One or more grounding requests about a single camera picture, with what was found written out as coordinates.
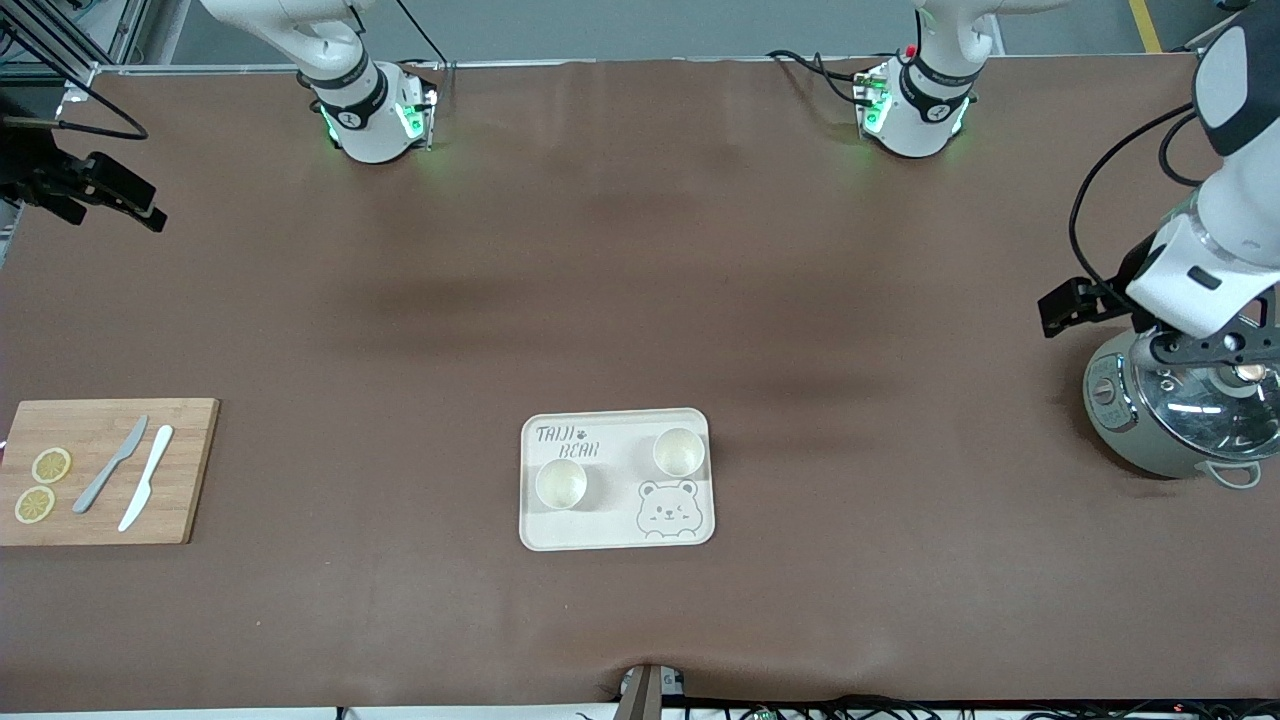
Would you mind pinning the brown table cloth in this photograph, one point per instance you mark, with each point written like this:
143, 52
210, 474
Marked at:
640, 250

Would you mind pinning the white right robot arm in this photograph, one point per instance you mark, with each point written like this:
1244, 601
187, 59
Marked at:
365, 110

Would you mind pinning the grey-green cooking pot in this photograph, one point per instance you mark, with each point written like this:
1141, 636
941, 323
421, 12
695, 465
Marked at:
1140, 440

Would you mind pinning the grey plastic knife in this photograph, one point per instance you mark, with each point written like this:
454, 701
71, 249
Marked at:
105, 475

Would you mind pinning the white IKEA cup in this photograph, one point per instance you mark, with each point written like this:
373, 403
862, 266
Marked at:
561, 484
679, 452

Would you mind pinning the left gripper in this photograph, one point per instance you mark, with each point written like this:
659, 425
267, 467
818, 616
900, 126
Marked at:
1112, 293

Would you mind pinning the yellow lemon slice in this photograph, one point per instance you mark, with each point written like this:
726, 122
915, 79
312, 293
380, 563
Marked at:
35, 505
51, 466

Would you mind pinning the white plastic knife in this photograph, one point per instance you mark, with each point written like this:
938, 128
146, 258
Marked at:
148, 478

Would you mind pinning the cream bear print tray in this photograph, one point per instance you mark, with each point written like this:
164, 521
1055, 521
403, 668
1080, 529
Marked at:
610, 525

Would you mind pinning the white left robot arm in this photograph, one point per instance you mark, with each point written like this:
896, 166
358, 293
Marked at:
930, 110

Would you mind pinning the bamboo cutting board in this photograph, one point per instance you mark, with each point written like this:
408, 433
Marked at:
190, 470

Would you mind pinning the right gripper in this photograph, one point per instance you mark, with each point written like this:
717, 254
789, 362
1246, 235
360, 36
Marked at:
32, 172

